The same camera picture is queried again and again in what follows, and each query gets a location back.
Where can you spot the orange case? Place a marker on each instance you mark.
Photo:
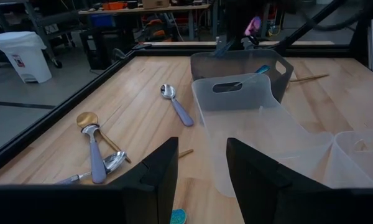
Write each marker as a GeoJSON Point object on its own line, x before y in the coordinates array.
{"type": "Point", "coordinates": [115, 5]}

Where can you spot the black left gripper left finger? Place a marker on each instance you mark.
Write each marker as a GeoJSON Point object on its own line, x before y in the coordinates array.
{"type": "Point", "coordinates": [81, 205]}

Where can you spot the white trash can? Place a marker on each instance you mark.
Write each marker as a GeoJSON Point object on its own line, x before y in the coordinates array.
{"type": "Point", "coordinates": [21, 59]}

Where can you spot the dark grey plastic bin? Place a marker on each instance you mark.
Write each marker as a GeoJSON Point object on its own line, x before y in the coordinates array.
{"type": "Point", "coordinates": [236, 65]}

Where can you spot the grey metal shelf cart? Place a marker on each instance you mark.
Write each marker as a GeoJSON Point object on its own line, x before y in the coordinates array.
{"type": "Point", "coordinates": [40, 21]}

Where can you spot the cardboard box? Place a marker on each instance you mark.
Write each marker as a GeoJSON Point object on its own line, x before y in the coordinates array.
{"type": "Point", "coordinates": [155, 3]}

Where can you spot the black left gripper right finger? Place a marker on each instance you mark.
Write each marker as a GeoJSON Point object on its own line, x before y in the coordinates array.
{"type": "Point", "coordinates": [298, 205]}

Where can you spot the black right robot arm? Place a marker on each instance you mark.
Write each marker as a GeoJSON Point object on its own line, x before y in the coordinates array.
{"type": "Point", "coordinates": [236, 6]}

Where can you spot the gold spoon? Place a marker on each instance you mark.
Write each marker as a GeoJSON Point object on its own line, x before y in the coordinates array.
{"type": "Point", "coordinates": [311, 77]}
{"type": "Point", "coordinates": [186, 152]}
{"type": "Point", "coordinates": [86, 119]}

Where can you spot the blue storage bin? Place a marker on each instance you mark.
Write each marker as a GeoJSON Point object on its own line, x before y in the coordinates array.
{"type": "Point", "coordinates": [102, 20]}

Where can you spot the black metal table frame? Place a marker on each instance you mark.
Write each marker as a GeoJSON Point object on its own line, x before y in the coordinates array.
{"type": "Point", "coordinates": [49, 117]}

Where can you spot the black cabinet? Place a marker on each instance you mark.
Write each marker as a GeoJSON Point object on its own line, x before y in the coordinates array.
{"type": "Point", "coordinates": [105, 46]}

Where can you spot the wooden workbench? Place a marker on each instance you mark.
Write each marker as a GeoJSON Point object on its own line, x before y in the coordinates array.
{"type": "Point", "coordinates": [143, 10]}

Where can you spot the clear plastic bin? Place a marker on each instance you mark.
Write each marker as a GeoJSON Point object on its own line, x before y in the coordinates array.
{"type": "Point", "coordinates": [360, 161]}
{"type": "Point", "coordinates": [251, 124]}

